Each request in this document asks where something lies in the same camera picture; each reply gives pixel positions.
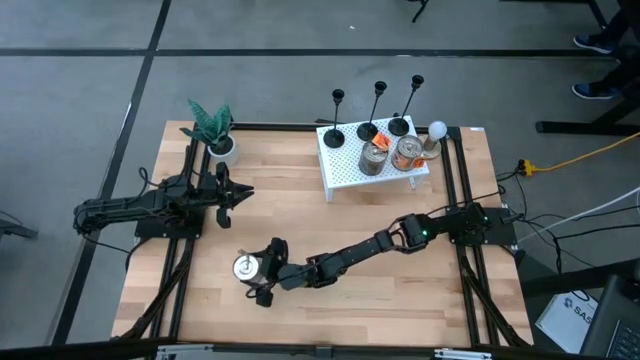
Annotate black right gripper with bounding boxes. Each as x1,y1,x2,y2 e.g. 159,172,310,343
237,238,314,307

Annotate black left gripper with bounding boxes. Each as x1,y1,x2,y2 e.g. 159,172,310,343
198,162,256,230

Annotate plain silver tin candle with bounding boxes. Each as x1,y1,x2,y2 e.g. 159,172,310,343
231,253,264,287

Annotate black candlestick holder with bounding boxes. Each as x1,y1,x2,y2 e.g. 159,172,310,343
387,73,426,138
322,88,347,150
356,79,389,143

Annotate silver tin candle orange tag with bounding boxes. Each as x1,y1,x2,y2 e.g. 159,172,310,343
357,132,394,177

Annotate silver tin candle orange label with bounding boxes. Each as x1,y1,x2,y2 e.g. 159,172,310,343
390,133,427,173

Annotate green plant in white pot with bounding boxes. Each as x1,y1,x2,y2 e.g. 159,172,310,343
179,99,240,166

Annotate white perforated shelf riser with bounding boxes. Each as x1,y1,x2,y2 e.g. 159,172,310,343
315,114,431,204

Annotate white bulb lamp wooden base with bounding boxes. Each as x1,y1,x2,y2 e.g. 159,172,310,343
422,119,449,161

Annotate black chair base leg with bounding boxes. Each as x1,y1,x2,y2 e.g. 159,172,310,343
0,209,39,240

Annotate white cardboard box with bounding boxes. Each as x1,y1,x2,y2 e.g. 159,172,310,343
534,292,599,354

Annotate black desk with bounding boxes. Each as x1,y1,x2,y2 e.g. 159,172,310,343
519,257,640,360

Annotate dark laptop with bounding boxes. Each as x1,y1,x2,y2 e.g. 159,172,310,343
579,274,640,359

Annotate person's blue shoe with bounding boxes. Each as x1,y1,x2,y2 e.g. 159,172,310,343
571,82,619,100
573,33,617,55

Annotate person's leg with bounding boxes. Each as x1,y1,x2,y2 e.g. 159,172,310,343
597,0,640,47
599,53,640,95

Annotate black aluminium frame rails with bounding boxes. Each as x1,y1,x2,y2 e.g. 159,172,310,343
115,122,212,346
439,126,534,349

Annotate black aluminium frame rail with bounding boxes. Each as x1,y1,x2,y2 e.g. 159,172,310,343
232,121,461,134
0,335,640,360

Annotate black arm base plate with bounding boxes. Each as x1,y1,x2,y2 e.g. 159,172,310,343
134,217,206,240
446,202,516,246

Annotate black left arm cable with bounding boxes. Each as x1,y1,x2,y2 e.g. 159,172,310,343
137,166,169,194

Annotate silver mounting bracket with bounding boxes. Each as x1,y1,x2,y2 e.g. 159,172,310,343
433,348,494,360
155,343,215,360

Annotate yellow extension cord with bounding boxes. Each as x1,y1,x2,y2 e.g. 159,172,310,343
519,130,640,177

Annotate black floor cable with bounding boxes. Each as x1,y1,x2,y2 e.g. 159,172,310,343
542,222,640,241
524,205,640,224

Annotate white cable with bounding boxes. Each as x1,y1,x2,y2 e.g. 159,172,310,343
519,185,640,244

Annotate black desk frame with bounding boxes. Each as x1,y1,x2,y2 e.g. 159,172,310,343
535,0,640,137

